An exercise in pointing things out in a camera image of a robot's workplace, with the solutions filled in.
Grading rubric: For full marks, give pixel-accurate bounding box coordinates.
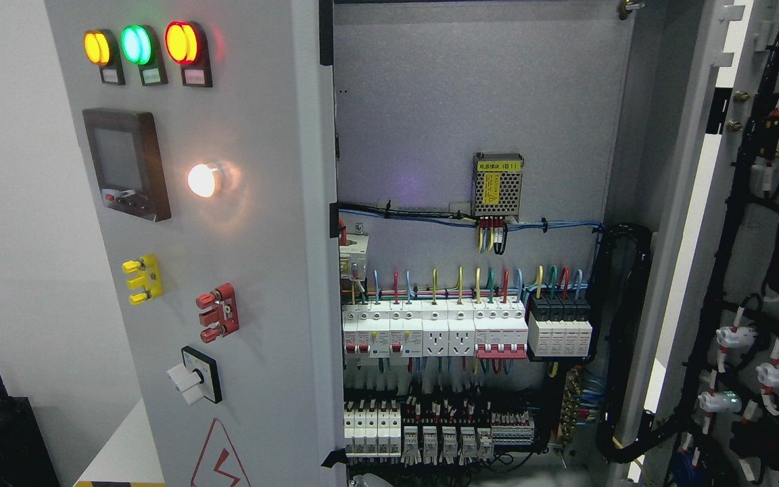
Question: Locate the white glowing indicator lamp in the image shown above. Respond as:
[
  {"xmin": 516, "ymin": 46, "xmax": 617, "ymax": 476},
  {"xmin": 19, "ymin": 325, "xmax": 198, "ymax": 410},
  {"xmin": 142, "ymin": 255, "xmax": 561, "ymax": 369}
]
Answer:
[{"xmin": 187, "ymin": 164, "xmax": 222, "ymax": 198}]

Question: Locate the lower relay terminal row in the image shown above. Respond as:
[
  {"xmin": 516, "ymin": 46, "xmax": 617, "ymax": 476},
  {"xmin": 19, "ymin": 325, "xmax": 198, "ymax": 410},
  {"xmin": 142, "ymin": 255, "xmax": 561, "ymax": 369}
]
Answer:
[{"xmin": 343, "ymin": 388, "xmax": 541, "ymax": 467}]

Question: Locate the red indicator lamp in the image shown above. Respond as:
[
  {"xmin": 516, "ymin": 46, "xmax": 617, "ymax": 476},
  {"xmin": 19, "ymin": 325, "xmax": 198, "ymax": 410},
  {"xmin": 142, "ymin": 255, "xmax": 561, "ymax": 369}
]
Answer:
[{"xmin": 164, "ymin": 21, "xmax": 207, "ymax": 66}]

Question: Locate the black box at left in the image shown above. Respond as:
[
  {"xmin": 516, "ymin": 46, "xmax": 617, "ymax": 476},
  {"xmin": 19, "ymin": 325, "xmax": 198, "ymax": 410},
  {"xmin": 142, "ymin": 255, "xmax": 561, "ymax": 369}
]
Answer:
[{"xmin": 0, "ymin": 374, "xmax": 60, "ymax": 486}]

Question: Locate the white current transformer group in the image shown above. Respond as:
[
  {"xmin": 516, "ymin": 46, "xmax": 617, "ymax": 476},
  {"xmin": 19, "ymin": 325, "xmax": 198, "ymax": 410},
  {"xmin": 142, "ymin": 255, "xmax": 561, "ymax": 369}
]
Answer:
[{"xmin": 338, "ymin": 231, "xmax": 370, "ymax": 280}]

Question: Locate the black wrapped cable loom right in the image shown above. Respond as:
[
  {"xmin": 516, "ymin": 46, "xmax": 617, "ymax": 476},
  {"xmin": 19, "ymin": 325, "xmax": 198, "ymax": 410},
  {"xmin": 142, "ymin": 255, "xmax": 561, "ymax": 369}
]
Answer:
[{"xmin": 586, "ymin": 224, "xmax": 654, "ymax": 464}]

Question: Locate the red triangle warning sticker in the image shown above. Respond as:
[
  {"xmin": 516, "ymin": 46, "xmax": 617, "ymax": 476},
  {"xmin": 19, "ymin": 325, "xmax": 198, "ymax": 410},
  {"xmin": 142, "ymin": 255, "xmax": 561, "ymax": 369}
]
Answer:
[{"xmin": 191, "ymin": 419, "xmax": 251, "ymax": 486}]

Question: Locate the metal mesh power supply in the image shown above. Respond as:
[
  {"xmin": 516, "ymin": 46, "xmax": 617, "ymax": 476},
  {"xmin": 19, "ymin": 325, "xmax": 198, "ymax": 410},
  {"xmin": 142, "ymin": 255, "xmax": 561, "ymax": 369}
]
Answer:
[{"xmin": 472, "ymin": 152, "xmax": 525, "ymax": 218}]

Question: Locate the red terminal post block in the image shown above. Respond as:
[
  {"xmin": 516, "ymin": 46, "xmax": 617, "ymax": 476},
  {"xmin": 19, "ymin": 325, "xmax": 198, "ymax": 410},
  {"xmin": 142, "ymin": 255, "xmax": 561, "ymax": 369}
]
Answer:
[{"xmin": 195, "ymin": 283, "xmax": 240, "ymax": 344}]

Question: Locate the green indicator lamp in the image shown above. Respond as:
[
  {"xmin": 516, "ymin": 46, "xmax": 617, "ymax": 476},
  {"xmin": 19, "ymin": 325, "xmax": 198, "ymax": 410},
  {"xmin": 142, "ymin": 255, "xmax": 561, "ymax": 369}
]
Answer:
[{"xmin": 120, "ymin": 24, "xmax": 156, "ymax": 66}]

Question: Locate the grey cabinet door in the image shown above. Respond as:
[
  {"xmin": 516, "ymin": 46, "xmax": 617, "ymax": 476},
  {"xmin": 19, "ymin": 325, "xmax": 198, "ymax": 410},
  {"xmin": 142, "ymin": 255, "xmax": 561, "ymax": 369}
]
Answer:
[
  {"xmin": 45, "ymin": 1, "xmax": 347, "ymax": 486},
  {"xmin": 647, "ymin": 1, "xmax": 779, "ymax": 486}
]

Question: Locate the black digital power meter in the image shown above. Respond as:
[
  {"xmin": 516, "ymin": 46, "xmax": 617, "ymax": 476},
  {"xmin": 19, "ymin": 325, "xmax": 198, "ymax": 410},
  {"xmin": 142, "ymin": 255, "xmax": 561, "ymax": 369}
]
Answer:
[{"xmin": 82, "ymin": 108, "xmax": 171, "ymax": 222}]

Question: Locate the yellow indicator lamp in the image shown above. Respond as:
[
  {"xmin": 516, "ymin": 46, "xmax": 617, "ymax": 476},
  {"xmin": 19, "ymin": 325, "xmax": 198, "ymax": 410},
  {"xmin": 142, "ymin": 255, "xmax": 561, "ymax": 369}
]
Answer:
[{"xmin": 83, "ymin": 30, "xmax": 117, "ymax": 67}]

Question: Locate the white socket breaker row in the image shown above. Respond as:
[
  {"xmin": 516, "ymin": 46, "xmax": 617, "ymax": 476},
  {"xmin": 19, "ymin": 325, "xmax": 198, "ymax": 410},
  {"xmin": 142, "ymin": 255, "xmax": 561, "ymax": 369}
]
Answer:
[{"xmin": 342, "ymin": 297, "xmax": 528, "ymax": 360}]

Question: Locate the white rotary selector switch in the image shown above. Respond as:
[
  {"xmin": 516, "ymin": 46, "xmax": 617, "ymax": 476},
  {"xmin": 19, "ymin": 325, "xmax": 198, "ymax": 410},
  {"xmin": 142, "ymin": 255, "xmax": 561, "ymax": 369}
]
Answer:
[{"xmin": 167, "ymin": 346, "xmax": 223, "ymax": 406}]

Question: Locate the yellow terminal post block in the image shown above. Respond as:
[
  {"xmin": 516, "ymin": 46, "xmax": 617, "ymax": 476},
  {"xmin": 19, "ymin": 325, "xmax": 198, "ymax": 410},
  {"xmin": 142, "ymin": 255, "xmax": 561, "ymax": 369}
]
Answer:
[{"xmin": 121, "ymin": 254, "xmax": 163, "ymax": 306}]

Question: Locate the black white surge protector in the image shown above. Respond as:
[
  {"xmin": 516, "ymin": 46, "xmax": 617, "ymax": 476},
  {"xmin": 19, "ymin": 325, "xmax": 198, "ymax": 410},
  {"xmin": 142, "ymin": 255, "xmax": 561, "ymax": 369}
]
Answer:
[{"xmin": 526, "ymin": 295, "xmax": 593, "ymax": 361}]

